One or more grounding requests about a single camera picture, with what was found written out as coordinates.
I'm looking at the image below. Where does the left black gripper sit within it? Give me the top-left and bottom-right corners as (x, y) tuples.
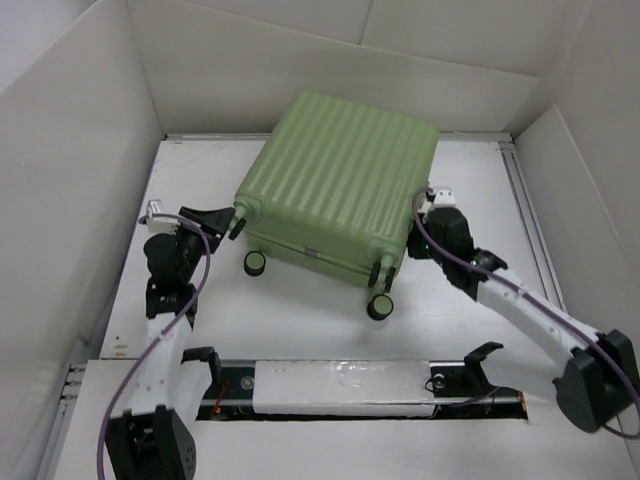
(170, 208), (234, 283)

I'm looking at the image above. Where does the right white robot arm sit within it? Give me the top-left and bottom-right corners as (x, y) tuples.
(407, 206), (639, 433)

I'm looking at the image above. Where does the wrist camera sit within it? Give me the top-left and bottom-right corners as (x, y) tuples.
(138, 199), (179, 235)
(425, 186), (457, 209)

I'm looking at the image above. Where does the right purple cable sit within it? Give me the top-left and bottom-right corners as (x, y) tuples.
(412, 186), (640, 439)

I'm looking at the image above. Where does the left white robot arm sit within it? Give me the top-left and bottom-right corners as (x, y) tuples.
(97, 200), (235, 479)

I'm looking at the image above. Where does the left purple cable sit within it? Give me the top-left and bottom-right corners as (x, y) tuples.
(95, 212), (211, 480)

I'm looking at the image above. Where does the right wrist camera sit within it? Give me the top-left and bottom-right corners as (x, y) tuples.
(425, 186), (457, 209)

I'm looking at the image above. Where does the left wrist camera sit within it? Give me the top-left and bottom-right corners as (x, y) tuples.
(138, 199), (179, 235)

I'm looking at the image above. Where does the black metal base rail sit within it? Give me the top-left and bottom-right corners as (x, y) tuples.
(197, 360), (528, 421)

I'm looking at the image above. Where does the green suitcase blue lining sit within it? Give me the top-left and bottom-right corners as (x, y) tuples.
(229, 90), (439, 321)

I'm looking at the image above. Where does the white foam base cover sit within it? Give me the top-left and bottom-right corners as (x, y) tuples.
(252, 360), (435, 417)

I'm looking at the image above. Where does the purple cable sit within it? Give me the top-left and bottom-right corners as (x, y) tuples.
(95, 212), (211, 480)
(412, 186), (640, 439)

